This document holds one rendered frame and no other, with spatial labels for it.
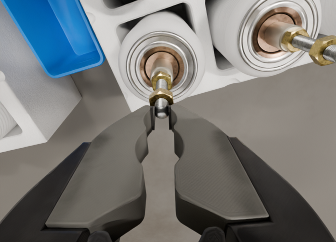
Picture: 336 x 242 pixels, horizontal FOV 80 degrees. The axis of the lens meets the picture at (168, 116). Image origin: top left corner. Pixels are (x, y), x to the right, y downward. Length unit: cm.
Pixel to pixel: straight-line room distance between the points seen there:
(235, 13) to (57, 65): 33
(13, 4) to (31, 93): 14
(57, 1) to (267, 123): 57
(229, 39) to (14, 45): 34
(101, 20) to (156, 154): 43
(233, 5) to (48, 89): 35
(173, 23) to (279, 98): 43
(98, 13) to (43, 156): 52
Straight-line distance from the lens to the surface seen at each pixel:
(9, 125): 42
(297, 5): 24
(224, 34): 23
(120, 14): 29
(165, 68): 19
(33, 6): 46
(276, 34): 22
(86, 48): 50
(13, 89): 39
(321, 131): 72
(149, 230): 93
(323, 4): 31
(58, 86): 48
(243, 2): 23
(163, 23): 21
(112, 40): 29
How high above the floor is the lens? 46
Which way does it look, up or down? 59 degrees down
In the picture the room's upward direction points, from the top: 178 degrees clockwise
